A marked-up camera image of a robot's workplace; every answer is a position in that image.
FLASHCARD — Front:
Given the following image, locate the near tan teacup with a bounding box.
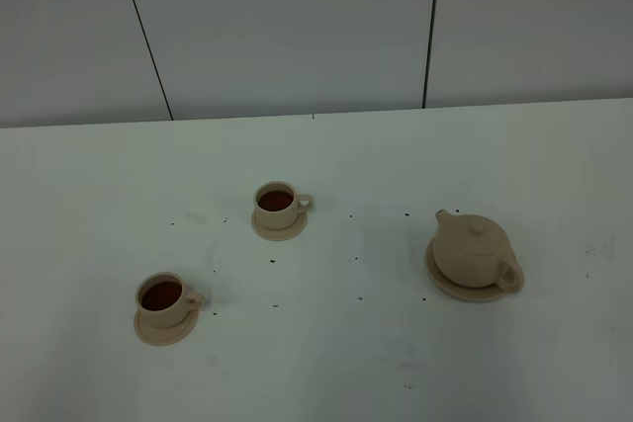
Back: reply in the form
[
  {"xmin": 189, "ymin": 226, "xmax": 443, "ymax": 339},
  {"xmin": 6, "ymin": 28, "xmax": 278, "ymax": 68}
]
[{"xmin": 136, "ymin": 272, "xmax": 206, "ymax": 329}]

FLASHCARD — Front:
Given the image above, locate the tan cup saucer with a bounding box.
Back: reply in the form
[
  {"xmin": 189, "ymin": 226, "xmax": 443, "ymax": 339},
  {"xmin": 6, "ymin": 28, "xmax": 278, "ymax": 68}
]
[
  {"xmin": 134, "ymin": 308, "xmax": 199, "ymax": 346},
  {"xmin": 251, "ymin": 212, "xmax": 308, "ymax": 241}
]

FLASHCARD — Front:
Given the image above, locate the near tan cup saucer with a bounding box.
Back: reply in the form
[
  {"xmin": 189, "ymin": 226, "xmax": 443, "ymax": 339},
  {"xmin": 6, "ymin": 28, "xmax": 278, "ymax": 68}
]
[{"xmin": 134, "ymin": 308, "xmax": 199, "ymax": 346}]

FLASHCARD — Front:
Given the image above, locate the far tan teacup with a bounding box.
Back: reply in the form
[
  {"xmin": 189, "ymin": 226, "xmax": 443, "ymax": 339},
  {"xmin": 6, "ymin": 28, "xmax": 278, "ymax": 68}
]
[{"xmin": 254, "ymin": 181, "xmax": 315, "ymax": 230}]

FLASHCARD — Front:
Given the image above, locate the tan teapot saucer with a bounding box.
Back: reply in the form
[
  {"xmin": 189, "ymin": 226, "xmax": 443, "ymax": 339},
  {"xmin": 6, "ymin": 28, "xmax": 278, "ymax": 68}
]
[{"xmin": 424, "ymin": 238, "xmax": 508, "ymax": 303}]

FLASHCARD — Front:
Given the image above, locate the tan teacup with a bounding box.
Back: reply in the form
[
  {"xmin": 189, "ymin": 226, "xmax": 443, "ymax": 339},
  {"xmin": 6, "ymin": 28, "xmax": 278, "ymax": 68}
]
[
  {"xmin": 136, "ymin": 272, "xmax": 206, "ymax": 329},
  {"xmin": 254, "ymin": 181, "xmax": 315, "ymax": 230}
]

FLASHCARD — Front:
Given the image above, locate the far tan cup saucer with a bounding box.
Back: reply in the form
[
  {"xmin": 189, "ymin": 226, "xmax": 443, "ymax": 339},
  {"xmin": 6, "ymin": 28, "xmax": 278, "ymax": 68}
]
[{"xmin": 251, "ymin": 212, "xmax": 308, "ymax": 241}]

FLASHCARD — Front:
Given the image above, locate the tan ceramic teapot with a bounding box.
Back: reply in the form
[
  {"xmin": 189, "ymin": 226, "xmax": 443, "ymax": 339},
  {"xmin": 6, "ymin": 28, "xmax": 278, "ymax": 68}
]
[{"xmin": 432, "ymin": 210, "xmax": 525, "ymax": 294}]

